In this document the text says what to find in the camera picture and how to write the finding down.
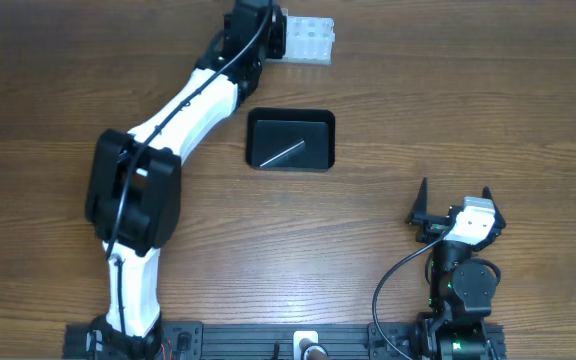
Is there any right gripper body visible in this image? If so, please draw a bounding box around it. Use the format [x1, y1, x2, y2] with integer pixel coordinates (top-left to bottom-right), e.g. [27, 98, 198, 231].
[408, 213, 452, 244]

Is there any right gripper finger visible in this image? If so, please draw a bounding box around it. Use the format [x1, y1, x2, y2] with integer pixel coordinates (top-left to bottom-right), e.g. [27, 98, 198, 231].
[481, 186, 508, 236]
[406, 177, 430, 226]

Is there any black tray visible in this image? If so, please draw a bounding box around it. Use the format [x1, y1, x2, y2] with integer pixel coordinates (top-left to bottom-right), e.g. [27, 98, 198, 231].
[245, 106, 337, 174]

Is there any white test tube rack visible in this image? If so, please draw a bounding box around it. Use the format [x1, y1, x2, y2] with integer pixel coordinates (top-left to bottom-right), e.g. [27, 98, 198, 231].
[266, 14, 337, 66]

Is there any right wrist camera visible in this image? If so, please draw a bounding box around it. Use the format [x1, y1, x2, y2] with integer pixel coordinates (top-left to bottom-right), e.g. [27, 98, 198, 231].
[451, 196, 498, 246]

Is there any mounting rail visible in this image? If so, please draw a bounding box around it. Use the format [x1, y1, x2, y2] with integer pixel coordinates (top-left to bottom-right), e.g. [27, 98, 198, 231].
[62, 319, 507, 360]

